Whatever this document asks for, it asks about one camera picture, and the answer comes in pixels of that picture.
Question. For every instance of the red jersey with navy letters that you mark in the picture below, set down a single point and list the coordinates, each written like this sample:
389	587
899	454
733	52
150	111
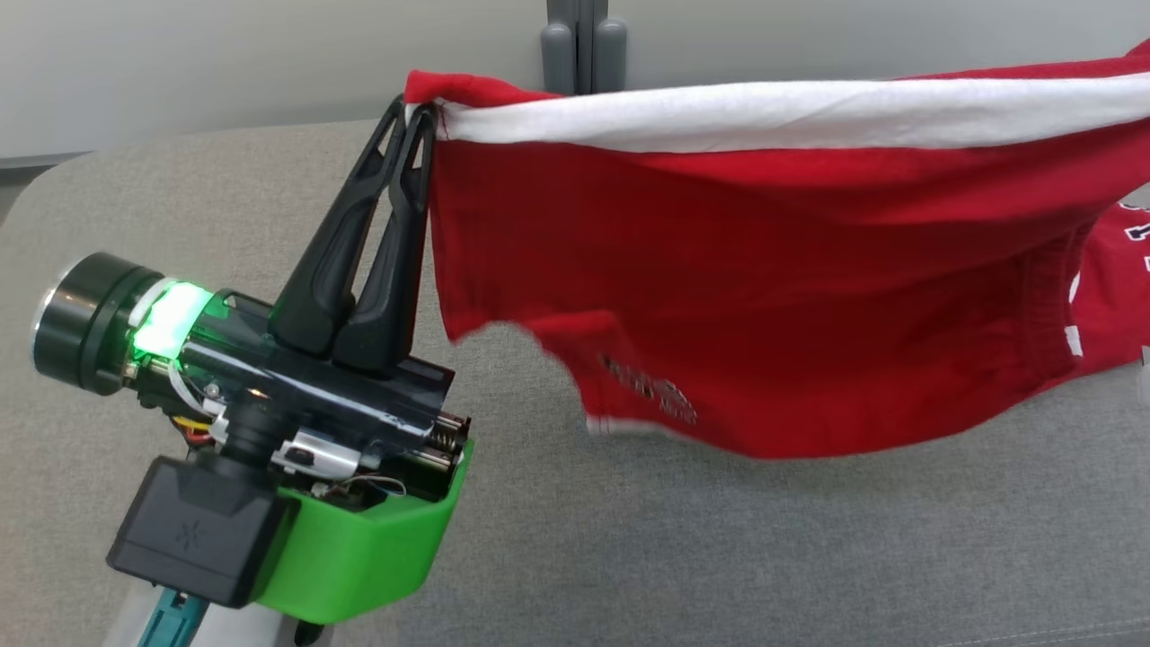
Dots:
1119	305

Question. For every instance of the red and white shirt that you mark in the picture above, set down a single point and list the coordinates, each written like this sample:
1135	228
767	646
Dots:
764	270

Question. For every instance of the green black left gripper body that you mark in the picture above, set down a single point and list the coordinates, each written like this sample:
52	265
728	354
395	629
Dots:
359	548

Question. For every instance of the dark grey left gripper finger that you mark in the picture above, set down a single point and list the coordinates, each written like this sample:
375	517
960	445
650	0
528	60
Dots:
391	288
332	270

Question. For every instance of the grey post pair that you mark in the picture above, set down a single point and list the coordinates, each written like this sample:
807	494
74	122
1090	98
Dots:
584	45

